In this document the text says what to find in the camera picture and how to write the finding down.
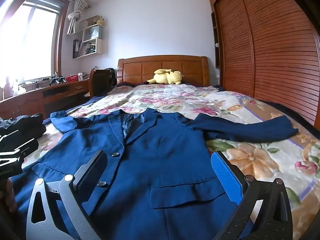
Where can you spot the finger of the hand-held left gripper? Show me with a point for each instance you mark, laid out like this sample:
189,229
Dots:
25,148
12,135

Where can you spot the red basket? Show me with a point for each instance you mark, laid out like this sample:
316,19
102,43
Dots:
72,79

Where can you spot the black device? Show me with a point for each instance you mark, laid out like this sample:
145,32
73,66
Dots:
57,80

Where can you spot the wooden louvred wardrobe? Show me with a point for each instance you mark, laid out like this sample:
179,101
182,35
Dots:
275,55

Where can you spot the yellow plush toy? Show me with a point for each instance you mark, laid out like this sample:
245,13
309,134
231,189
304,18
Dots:
162,78

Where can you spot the black binders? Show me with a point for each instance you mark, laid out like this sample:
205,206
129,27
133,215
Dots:
76,48

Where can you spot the window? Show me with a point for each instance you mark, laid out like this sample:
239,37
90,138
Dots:
30,42

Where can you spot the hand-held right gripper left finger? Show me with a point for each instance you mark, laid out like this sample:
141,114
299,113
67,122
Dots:
92,170

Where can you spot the black clothes pile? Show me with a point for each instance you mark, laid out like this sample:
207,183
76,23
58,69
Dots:
32,122

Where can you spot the white carton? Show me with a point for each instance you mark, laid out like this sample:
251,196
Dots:
81,77

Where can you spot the blue blazer jacket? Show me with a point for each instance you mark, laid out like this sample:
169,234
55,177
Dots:
160,155

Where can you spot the wooden bed headboard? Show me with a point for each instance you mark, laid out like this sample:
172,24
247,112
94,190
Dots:
140,70

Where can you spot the wooden chair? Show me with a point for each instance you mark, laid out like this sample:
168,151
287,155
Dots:
98,82

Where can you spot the dark cloth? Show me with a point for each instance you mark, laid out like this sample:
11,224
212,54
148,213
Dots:
113,76

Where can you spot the wooden desk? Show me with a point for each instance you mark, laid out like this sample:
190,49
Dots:
25,101

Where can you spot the white paper bag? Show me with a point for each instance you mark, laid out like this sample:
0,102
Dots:
93,32

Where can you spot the tied beige curtain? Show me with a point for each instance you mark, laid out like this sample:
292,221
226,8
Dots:
75,17

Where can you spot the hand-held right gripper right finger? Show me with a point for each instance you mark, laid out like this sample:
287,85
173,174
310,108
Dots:
226,175

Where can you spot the white wall shelf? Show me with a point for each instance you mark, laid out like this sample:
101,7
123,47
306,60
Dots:
98,47

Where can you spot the floral blanket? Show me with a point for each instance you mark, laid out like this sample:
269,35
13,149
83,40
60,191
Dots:
252,162

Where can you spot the person's left hand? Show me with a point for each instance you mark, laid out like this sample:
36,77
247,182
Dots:
8,195

